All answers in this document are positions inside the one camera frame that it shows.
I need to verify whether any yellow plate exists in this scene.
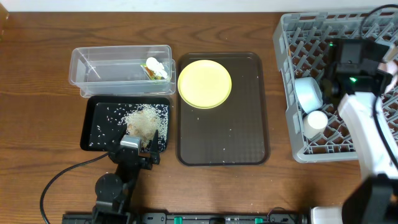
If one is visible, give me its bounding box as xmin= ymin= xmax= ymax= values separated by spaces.
xmin=177 ymin=60 xmax=233 ymax=110

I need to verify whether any food scraps pile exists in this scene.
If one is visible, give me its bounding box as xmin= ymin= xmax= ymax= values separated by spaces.
xmin=88 ymin=102 xmax=169 ymax=152

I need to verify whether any clear plastic bin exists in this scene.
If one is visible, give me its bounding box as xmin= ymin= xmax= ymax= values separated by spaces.
xmin=69 ymin=45 xmax=176 ymax=98

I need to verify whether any grey dishwasher rack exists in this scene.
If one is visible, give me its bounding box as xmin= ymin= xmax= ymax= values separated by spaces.
xmin=273 ymin=6 xmax=397 ymax=163

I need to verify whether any black waste tray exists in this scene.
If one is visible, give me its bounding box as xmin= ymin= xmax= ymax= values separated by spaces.
xmin=80 ymin=95 xmax=170 ymax=152

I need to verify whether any black cable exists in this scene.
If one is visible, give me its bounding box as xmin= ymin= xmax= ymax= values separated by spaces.
xmin=359 ymin=3 xmax=398 ymax=175
xmin=39 ymin=151 xmax=110 ymax=224

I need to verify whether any right black cable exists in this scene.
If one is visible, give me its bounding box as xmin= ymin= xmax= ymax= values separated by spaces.
xmin=359 ymin=3 xmax=398 ymax=175

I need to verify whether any white cup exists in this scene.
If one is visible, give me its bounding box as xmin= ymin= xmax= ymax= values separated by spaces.
xmin=303 ymin=111 xmax=328 ymax=139

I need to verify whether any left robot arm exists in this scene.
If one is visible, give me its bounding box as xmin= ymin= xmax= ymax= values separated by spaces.
xmin=91 ymin=129 xmax=160 ymax=224

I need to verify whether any dark brown serving tray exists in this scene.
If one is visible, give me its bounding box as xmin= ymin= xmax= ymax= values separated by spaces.
xmin=176 ymin=52 xmax=271 ymax=166

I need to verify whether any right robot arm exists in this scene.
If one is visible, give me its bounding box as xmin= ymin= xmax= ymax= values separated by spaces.
xmin=309 ymin=72 xmax=397 ymax=224

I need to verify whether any blue bowl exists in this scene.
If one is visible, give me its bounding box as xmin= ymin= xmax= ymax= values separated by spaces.
xmin=295 ymin=77 xmax=323 ymax=114

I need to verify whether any left black cable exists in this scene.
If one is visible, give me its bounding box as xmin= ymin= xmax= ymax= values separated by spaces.
xmin=39 ymin=151 xmax=110 ymax=224

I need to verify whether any green snack wrapper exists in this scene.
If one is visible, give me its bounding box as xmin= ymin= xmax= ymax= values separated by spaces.
xmin=140 ymin=63 xmax=169 ymax=80

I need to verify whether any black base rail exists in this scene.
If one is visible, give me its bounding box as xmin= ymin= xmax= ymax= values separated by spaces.
xmin=62 ymin=212 xmax=311 ymax=224

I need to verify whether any pink bowl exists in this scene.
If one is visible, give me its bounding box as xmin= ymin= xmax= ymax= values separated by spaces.
xmin=379 ymin=46 xmax=397 ymax=93

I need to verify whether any white tissue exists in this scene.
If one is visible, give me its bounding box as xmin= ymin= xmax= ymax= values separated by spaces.
xmin=146 ymin=57 xmax=165 ymax=70

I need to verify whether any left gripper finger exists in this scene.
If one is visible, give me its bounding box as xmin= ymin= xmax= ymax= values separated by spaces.
xmin=111 ymin=125 xmax=127 ymax=152
xmin=150 ymin=130 xmax=159 ymax=156

